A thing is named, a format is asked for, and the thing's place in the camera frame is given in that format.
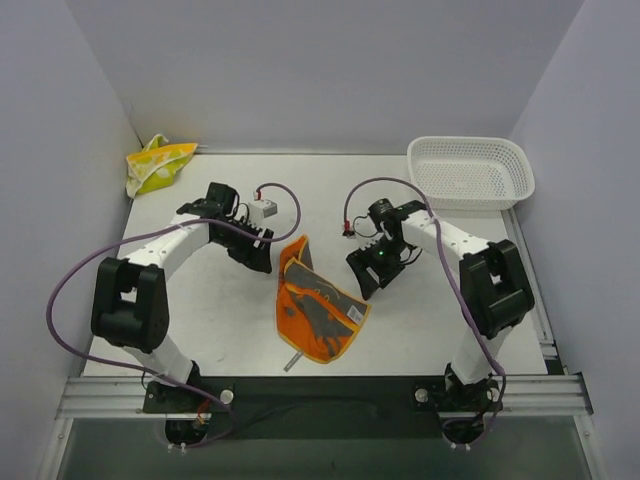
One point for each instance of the white plastic perforated basket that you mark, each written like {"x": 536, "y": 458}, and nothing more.
{"x": 470, "y": 173}

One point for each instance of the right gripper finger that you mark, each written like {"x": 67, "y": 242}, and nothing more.
{"x": 387, "y": 273}
{"x": 363, "y": 277}

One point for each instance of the aluminium frame rail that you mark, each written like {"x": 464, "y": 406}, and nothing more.
{"x": 127, "y": 398}

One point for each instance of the yellow green crumpled towel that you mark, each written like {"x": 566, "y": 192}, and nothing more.
{"x": 156, "y": 165}

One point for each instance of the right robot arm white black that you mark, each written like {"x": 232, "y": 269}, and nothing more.
{"x": 487, "y": 278}

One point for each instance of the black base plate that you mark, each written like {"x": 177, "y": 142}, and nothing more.
{"x": 216, "y": 421}

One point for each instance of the small grey metal strip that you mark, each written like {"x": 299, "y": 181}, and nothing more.
{"x": 291, "y": 363}

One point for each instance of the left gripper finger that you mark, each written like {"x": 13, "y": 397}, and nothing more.
{"x": 248, "y": 257}
{"x": 261, "y": 258}

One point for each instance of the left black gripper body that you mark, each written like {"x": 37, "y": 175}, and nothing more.
{"x": 247, "y": 240}

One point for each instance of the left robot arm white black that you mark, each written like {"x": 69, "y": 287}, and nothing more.
{"x": 131, "y": 308}

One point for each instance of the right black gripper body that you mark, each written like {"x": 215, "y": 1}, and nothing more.
{"x": 375, "y": 266}

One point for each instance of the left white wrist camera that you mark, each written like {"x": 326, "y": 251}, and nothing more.
{"x": 259, "y": 210}

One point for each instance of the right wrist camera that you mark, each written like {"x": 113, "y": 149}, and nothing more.
{"x": 383, "y": 214}

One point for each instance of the orange grey towel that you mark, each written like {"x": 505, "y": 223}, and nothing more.
{"x": 313, "y": 316}

